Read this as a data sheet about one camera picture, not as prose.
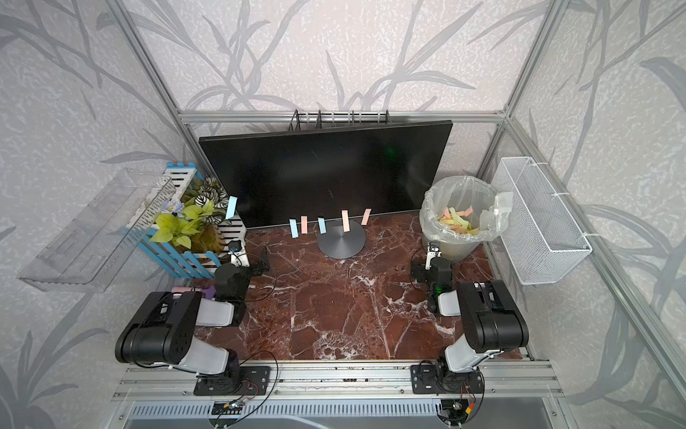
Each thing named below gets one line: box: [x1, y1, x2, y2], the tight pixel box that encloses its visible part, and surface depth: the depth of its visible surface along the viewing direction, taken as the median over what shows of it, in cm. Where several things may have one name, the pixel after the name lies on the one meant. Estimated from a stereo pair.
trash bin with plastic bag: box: [419, 176, 514, 262], surface depth 86 cm
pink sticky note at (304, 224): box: [300, 215, 309, 235], surface depth 88 cm
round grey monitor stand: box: [317, 219, 367, 261], surface depth 106 cm
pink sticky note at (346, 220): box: [341, 209, 351, 233], surface depth 88 cm
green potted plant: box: [150, 176, 230, 253], surface depth 82 cm
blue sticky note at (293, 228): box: [289, 218, 299, 239], surface depth 88 cm
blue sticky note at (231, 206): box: [225, 195, 239, 219], surface depth 75 cm
